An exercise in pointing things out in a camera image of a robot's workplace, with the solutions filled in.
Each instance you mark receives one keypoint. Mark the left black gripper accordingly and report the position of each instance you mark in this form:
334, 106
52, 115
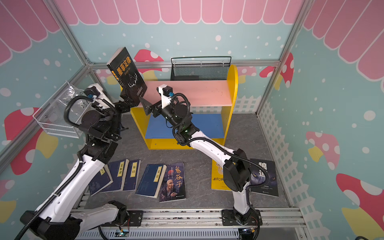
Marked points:
123, 107

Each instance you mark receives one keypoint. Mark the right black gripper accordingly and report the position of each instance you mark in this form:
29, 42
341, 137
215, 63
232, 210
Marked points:
154, 109

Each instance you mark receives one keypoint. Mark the black Murphy's law book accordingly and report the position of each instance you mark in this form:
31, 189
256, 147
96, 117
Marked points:
126, 73

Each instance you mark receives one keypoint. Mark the purple old man book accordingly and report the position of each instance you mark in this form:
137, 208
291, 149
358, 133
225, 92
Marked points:
173, 185

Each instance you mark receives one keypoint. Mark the yellow cartoon boy book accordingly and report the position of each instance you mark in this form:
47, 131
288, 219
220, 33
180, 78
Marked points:
217, 178

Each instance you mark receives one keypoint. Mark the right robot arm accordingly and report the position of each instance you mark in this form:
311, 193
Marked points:
240, 174

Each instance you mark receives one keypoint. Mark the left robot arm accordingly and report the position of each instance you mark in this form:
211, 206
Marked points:
94, 114

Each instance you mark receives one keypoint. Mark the clear plastic bag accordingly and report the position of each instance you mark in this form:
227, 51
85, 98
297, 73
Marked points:
72, 96

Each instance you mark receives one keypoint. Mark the yellow pink blue bookshelf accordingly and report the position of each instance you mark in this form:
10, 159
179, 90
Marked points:
212, 105

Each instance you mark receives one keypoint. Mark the navy book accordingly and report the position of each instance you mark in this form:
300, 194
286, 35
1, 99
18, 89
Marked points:
131, 176
100, 181
118, 170
151, 181

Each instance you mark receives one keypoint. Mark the navy book leftmost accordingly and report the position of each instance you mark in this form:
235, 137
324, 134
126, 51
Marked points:
100, 181

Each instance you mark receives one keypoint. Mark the navy book rightmost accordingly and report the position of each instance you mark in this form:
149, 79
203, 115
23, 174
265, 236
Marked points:
151, 181

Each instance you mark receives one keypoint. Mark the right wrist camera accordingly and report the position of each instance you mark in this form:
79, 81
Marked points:
166, 93

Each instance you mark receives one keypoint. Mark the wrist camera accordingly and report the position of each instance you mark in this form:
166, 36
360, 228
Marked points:
166, 93
97, 93

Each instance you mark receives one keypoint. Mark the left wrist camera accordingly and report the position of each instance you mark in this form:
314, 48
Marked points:
97, 93

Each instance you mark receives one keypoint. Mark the black mesh wire basket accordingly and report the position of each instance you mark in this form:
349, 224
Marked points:
200, 68

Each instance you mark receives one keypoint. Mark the white wire wall basket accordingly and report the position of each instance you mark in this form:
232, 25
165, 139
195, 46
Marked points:
48, 119

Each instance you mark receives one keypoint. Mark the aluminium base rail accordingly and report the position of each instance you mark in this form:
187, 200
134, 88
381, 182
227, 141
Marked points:
204, 224

